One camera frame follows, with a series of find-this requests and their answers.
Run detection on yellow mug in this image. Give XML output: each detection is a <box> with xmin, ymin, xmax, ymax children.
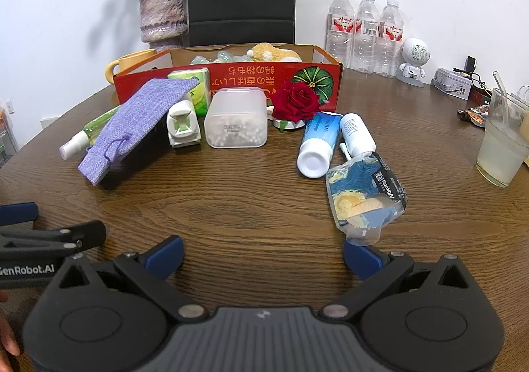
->
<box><xmin>104</xmin><ymin>49</ymin><xmax>157</xmax><ymax>85</ymax></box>

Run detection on purple fabric pouch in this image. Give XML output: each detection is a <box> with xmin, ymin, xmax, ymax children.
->
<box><xmin>78</xmin><ymin>78</ymin><xmax>201</xmax><ymax>186</ymax></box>

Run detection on red rose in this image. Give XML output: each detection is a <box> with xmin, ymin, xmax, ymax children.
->
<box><xmin>270</xmin><ymin>80</ymin><xmax>322</xmax><ymax>133</ymax></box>

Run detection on white green dispenser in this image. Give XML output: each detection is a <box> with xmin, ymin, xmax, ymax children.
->
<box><xmin>166</xmin><ymin>100</ymin><xmax>203</xmax><ymax>148</ymax></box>

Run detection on translucent cotton swab box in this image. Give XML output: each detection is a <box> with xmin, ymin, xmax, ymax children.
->
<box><xmin>204</xmin><ymin>87</ymin><xmax>268</xmax><ymax>148</ymax></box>

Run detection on clear plastic packets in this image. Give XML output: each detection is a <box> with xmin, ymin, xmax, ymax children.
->
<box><xmin>190</xmin><ymin>50</ymin><xmax>253</xmax><ymax>66</ymax></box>

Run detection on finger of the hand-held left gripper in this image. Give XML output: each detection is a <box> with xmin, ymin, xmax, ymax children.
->
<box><xmin>0</xmin><ymin>202</ymin><xmax>40</xmax><ymax>226</ymax></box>
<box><xmin>0</xmin><ymin>220</ymin><xmax>107</xmax><ymax>262</ymax></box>

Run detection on green tissue pack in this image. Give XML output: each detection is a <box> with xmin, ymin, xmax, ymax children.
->
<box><xmin>167</xmin><ymin>68</ymin><xmax>212</xmax><ymax>116</ymax></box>

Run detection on white plastic bottle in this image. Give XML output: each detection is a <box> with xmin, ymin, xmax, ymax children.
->
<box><xmin>339</xmin><ymin>113</ymin><xmax>377</xmax><ymax>160</ymax></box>

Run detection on clear drinking straw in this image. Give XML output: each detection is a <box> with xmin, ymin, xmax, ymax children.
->
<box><xmin>493</xmin><ymin>71</ymin><xmax>511</xmax><ymax>125</ymax></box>

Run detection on clear water bottle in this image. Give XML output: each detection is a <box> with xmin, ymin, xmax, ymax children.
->
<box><xmin>375</xmin><ymin>0</ymin><xmax>403</xmax><ymax>78</ymax></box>
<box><xmin>351</xmin><ymin>0</ymin><xmax>380</xmax><ymax>74</ymax></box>
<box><xmin>326</xmin><ymin>0</ymin><xmax>355</xmax><ymax>67</ymax></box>

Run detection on white robot speaker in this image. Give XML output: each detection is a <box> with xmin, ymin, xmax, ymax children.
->
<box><xmin>396</xmin><ymin>38</ymin><xmax>432</xmax><ymax>87</ymax></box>

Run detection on clear plastic drink cup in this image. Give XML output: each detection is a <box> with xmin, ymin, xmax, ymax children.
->
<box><xmin>475</xmin><ymin>87</ymin><xmax>529</xmax><ymax>188</ymax></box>

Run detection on starry print packet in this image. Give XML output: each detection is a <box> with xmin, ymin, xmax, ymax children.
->
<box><xmin>326</xmin><ymin>151</ymin><xmax>409</xmax><ymax>246</ymax></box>

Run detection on white blue tube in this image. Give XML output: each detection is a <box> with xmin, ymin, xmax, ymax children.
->
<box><xmin>297</xmin><ymin>111</ymin><xmax>344</xmax><ymax>179</ymax></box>

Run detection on dark red box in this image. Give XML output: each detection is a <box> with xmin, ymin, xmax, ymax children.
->
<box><xmin>469</xmin><ymin>87</ymin><xmax>494</xmax><ymax>108</ymax></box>

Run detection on tan plush toy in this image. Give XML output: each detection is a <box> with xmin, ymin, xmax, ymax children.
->
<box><xmin>247</xmin><ymin>42</ymin><xmax>303</xmax><ymax>63</ymax></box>

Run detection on snack wrapper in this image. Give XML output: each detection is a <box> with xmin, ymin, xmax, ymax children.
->
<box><xmin>458</xmin><ymin>105</ymin><xmax>491</xmax><ymax>127</ymax></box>

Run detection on purple ceramic vase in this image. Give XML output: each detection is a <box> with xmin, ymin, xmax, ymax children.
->
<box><xmin>138</xmin><ymin>0</ymin><xmax>188</xmax><ymax>54</ymax></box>

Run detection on green spray bottle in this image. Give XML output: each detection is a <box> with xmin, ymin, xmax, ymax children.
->
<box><xmin>59</xmin><ymin>105</ymin><xmax>122</xmax><ymax>160</ymax></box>

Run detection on red cardboard box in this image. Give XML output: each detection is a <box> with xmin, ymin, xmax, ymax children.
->
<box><xmin>113</xmin><ymin>43</ymin><xmax>345</xmax><ymax>118</ymax></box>

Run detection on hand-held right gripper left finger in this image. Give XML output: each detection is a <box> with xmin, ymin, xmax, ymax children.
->
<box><xmin>58</xmin><ymin>235</ymin><xmax>206</xmax><ymax>321</ymax></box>

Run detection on person's left hand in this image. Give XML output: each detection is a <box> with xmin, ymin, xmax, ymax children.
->
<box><xmin>0</xmin><ymin>289</ymin><xmax>20</xmax><ymax>372</ymax></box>

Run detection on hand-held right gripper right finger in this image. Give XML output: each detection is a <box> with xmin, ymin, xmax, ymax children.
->
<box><xmin>318</xmin><ymin>240</ymin><xmax>469</xmax><ymax>321</ymax></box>

